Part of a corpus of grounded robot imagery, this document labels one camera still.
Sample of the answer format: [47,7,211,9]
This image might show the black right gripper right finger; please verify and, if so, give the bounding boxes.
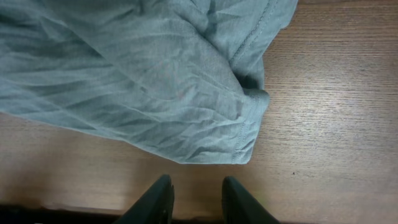
[222,176,280,224]

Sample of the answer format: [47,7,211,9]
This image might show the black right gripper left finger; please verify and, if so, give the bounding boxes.
[113,175,175,224]

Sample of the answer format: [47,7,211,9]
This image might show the light teal t-shirt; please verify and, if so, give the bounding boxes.
[1,0,297,164]

